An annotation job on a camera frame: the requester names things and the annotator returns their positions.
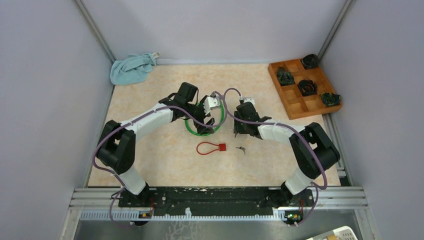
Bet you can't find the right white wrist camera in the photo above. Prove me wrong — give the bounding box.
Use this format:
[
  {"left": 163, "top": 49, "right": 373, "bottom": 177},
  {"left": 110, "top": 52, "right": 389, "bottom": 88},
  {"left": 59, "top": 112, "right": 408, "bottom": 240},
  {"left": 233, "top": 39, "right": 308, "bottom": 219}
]
[{"left": 241, "top": 97, "right": 256, "bottom": 106}]

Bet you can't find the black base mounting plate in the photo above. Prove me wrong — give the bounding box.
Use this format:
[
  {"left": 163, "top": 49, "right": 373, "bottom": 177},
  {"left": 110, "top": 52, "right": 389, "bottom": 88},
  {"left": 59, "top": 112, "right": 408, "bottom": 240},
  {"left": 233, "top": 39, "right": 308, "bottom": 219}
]
[{"left": 118, "top": 186, "right": 314, "bottom": 217}]

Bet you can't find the white plastic basket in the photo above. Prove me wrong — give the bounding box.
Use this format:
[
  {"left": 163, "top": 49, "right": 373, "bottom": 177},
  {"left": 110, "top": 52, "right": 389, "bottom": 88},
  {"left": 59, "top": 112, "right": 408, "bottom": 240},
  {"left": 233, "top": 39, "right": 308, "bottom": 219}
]
[{"left": 307, "top": 225, "right": 358, "bottom": 240}]

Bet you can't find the dark green flower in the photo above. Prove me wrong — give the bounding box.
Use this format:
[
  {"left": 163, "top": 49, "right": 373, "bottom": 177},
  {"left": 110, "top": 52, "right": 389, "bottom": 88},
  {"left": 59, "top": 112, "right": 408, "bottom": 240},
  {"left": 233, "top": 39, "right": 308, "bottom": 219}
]
[
  {"left": 276, "top": 67, "right": 295, "bottom": 87},
  {"left": 320, "top": 92, "right": 341, "bottom": 108}
]

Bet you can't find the silver key pair lower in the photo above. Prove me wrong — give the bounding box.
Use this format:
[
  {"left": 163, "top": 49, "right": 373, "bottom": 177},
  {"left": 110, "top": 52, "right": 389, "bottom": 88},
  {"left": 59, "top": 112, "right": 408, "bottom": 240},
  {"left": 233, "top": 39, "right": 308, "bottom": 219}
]
[{"left": 236, "top": 146, "right": 246, "bottom": 155}]

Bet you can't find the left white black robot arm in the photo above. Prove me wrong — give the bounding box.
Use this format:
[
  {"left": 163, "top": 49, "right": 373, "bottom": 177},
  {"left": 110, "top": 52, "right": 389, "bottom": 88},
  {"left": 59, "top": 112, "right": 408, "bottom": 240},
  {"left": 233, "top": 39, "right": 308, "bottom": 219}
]
[{"left": 92, "top": 82, "right": 221, "bottom": 207}]

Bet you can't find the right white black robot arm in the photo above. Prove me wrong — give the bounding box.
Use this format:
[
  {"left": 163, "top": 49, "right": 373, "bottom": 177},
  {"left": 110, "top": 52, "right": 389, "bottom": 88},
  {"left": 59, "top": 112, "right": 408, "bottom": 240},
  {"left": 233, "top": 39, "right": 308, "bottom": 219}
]
[{"left": 232, "top": 102, "right": 341, "bottom": 207}]

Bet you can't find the orange wooden compartment tray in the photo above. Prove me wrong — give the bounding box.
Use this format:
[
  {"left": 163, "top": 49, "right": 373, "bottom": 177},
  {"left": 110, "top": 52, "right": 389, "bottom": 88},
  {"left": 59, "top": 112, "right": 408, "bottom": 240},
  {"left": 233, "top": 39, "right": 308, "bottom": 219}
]
[{"left": 268, "top": 58, "right": 343, "bottom": 120}]

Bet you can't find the dark orange flower centre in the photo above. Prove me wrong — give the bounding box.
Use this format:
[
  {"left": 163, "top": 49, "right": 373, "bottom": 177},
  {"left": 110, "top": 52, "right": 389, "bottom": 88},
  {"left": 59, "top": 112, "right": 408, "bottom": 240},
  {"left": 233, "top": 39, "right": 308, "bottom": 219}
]
[{"left": 297, "top": 79, "right": 318, "bottom": 97}]

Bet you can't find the dark green flower right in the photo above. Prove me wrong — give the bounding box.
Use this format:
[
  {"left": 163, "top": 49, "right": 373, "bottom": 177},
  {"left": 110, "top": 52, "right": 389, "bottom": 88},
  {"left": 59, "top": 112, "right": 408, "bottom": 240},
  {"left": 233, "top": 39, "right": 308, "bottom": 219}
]
[{"left": 320, "top": 92, "right": 341, "bottom": 108}]

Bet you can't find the dark flower top corner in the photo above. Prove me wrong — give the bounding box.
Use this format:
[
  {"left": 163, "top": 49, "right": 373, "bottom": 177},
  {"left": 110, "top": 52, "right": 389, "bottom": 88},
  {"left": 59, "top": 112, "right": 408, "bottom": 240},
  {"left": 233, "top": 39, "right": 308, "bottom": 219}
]
[{"left": 300, "top": 53, "right": 319, "bottom": 70}]

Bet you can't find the aluminium frame rail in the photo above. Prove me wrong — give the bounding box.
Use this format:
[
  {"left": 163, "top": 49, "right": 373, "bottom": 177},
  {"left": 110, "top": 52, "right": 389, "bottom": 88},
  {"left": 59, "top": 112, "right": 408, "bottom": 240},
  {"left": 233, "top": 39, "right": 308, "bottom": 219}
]
[{"left": 69, "top": 186, "right": 368, "bottom": 222}]

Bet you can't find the dark green flower left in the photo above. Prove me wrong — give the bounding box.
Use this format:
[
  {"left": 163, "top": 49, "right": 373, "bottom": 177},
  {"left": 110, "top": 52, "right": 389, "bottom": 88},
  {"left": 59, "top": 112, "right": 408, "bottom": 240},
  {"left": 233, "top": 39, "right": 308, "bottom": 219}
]
[{"left": 276, "top": 67, "right": 295, "bottom": 87}]

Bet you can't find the red cable padlock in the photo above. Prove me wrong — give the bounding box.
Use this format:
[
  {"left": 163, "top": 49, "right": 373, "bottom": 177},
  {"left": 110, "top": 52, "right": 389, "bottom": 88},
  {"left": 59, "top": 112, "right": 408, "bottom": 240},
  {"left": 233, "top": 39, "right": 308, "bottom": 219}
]
[{"left": 195, "top": 141, "right": 227, "bottom": 156}]

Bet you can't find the green cable lock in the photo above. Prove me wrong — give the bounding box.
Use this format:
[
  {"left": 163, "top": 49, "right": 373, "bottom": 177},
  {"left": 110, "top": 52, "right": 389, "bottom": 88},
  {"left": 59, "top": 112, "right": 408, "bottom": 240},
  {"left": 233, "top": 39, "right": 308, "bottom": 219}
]
[{"left": 184, "top": 100, "right": 226, "bottom": 137}]

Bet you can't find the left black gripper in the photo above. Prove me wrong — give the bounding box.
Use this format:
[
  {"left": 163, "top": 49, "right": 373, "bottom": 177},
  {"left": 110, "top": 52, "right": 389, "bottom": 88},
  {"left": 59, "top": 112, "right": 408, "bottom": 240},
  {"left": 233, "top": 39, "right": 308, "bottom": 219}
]
[{"left": 184, "top": 95, "right": 216, "bottom": 135}]

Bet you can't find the light blue cloth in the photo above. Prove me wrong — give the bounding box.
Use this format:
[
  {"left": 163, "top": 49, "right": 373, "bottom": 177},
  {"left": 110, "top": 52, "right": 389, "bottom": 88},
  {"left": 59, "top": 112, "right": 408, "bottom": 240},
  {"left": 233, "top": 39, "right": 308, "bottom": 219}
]
[{"left": 109, "top": 52, "right": 161, "bottom": 86}]

